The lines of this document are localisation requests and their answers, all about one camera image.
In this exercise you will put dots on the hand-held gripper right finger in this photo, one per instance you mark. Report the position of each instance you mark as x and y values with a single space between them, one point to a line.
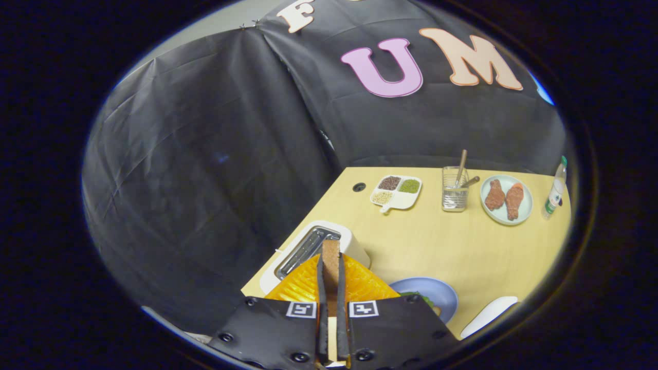
396 334

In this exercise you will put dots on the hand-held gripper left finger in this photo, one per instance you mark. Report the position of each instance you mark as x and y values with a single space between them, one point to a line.
277 334

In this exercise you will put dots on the green lettuce leaf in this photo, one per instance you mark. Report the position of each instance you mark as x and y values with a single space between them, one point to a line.
419 299

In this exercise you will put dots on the plain toast bread slice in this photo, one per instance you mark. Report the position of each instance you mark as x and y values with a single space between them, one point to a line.
331 262

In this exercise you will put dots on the blue plate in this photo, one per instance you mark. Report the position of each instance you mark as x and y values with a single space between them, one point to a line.
437 290

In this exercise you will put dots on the white plate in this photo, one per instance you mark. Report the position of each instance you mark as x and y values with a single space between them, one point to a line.
488 316

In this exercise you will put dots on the white toaster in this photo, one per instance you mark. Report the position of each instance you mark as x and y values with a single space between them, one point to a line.
354 244

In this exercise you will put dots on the white divided bean dish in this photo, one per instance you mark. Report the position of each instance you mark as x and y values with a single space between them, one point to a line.
398 201

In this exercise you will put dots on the brown fried meat piece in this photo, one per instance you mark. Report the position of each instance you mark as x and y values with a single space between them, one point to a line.
514 200
494 195

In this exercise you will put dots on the wooden utensil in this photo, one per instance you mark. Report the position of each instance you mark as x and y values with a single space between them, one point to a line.
461 164
472 181

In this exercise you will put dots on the pale green plate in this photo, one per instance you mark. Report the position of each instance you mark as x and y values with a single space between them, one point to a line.
524 210

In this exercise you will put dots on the black backdrop cloth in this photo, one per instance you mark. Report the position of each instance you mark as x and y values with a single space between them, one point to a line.
205 154

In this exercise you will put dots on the clear water bottle green label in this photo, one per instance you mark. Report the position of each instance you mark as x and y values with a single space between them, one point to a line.
554 195

